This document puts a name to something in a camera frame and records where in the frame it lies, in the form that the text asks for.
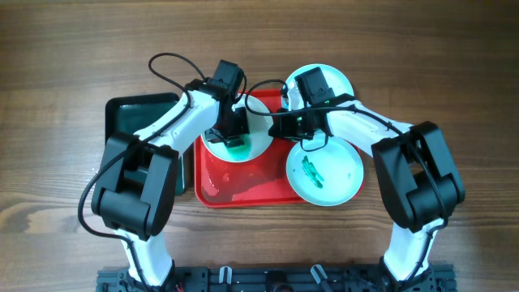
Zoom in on green yellow sponge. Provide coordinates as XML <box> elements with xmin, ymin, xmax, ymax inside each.
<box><xmin>225</xmin><ymin>137</ymin><xmax>245</xmax><ymax>148</ymax></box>

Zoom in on white ridged plate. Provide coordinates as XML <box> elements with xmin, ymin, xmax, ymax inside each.
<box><xmin>202</xmin><ymin>98</ymin><xmax>273</xmax><ymax>163</ymax></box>

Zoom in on pale green plate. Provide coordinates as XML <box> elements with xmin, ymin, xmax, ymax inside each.
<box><xmin>285</xmin><ymin>134</ymin><xmax>364</xmax><ymax>207</ymax></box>

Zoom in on pale blue plate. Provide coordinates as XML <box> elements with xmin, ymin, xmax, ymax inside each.
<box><xmin>281</xmin><ymin>63</ymin><xmax>354</xmax><ymax>110</ymax></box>

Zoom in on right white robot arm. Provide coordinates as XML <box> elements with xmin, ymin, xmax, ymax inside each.
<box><xmin>268</xmin><ymin>92</ymin><xmax>465</xmax><ymax>287</ymax></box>

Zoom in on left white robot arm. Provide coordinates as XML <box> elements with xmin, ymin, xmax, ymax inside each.
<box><xmin>83</xmin><ymin>75</ymin><xmax>248</xmax><ymax>291</ymax></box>

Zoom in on red plastic tray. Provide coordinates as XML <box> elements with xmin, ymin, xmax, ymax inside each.
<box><xmin>193</xmin><ymin>88</ymin><xmax>365</xmax><ymax>209</ymax></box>

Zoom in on black water basin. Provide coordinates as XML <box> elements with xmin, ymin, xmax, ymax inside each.
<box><xmin>105</xmin><ymin>92</ymin><xmax>187</xmax><ymax>196</ymax></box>

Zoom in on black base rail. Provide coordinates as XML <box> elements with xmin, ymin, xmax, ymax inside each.
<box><xmin>95</xmin><ymin>264</ymin><xmax>458</xmax><ymax>292</ymax></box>

